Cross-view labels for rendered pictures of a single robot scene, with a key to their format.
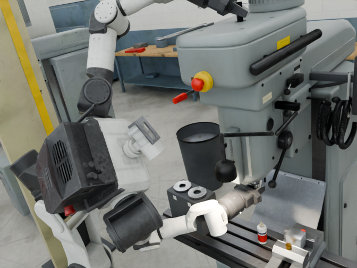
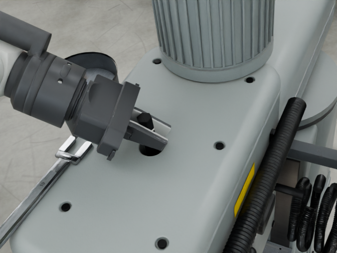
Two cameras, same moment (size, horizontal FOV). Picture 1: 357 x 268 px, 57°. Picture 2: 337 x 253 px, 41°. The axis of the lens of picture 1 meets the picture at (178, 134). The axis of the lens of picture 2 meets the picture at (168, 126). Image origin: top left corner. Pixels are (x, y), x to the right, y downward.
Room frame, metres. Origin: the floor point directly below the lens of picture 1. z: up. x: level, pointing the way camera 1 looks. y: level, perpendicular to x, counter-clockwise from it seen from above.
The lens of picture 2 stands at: (0.67, -0.20, 2.37)
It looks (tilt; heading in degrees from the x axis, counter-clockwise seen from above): 45 degrees down; 348
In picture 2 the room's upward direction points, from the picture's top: 10 degrees counter-clockwise
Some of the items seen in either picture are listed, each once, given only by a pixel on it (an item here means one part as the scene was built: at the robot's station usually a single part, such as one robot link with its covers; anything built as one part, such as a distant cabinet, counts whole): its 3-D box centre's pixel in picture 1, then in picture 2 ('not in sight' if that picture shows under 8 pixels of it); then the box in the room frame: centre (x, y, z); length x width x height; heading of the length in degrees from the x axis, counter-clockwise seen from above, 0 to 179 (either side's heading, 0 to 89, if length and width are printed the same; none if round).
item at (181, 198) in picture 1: (192, 205); not in sight; (1.35, -0.01, 1.03); 0.22 x 0.12 x 0.20; 40
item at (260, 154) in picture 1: (251, 136); not in sight; (1.12, -0.27, 1.47); 0.21 x 0.19 x 0.32; 45
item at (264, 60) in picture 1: (289, 49); (255, 198); (1.03, -0.39, 1.79); 0.45 x 0.04 x 0.04; 135
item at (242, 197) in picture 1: (239, 199); not in sight; (1.06, -0.19, 1.23); 0.13 x 0.12 x 0.10; 35
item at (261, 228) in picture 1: (262, 231); not in sight; (1.13, -0.29, 0.99); 0.04 x 0.04 x 0.11
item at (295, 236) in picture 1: (295, 239); not in sight; (0.99, -0.38, 1.05); 0.06 x 0.05 x 0.06; 46
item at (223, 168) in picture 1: (225, 168); not in sight; (0.94, -0.13, 1.46); 0.07 x 0.07 x 0.06
